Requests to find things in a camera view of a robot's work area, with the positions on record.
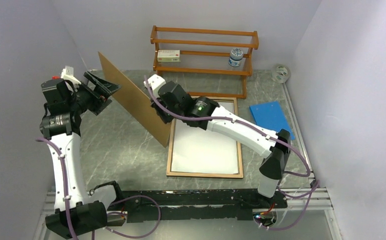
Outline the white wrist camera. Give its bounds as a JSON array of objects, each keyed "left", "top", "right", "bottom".
[
  {"left": 143, "top": 74, "right": 166, "bottom": 98},
  {"left": 52, "top": 65, "right": 81, "bottom": 89}
]

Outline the picture frame black and gold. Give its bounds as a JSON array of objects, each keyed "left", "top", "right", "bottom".
[{"left": 166, "top": 95, "right": 244, "bottom": 179}]

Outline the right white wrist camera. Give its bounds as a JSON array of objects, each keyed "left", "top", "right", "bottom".
[{"left": 143, "top": 74, "right": 166, "bottom": 98}]

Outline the white red small box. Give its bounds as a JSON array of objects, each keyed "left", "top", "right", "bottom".
[{"left": 157, "top": 49, "right": 180, "bottom": 63}]

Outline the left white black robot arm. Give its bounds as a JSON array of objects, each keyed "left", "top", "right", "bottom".
[{"left": 38, "top": 71, "right": 124, "bottom": 240}]

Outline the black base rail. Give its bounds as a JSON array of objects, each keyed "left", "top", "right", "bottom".
[{"left": 108, "top": 188, "right": 288, "bottom": 223}]

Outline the brown cardboard backing board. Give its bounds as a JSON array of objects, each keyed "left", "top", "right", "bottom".
[{"left": 98, "top": 52, "right": 171, "bottom": 147}]

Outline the white photo paper sheet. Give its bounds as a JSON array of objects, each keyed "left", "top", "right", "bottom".
[{"left": 171, "top": 100, "right": 240, "bottom": 175}]

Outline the clear tape roll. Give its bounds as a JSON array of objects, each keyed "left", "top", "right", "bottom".
[{"left": 271, "top": 64, "right": 291, "bottom": 84}]

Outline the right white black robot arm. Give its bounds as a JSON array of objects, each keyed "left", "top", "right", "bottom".
[{"left": 143, "top": 75, "right": 292, "bottom": 208}]

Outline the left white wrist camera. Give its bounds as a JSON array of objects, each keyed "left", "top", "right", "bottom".
[{"left": 52, "top": 65, "right": 81, "bottom": 89}]

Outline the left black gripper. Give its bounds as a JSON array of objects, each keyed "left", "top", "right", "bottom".
[{"left": 67, "top": 71, "right": 121, "bottom": 116}]

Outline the blue white ceramic jar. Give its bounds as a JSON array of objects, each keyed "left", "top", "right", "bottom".
[{"left": 228, "top": 48, "right": 244, "bottom": 67}]

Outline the orange wooden shelf rack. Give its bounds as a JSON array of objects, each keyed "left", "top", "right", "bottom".
[{"left": 150, "top": 25, "right": 259, "bottom": 99}]

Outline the blue clipboard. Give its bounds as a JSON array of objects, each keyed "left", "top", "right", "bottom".
[{"left": 249, "top": 101, "right": 295, "bottom": 140}]

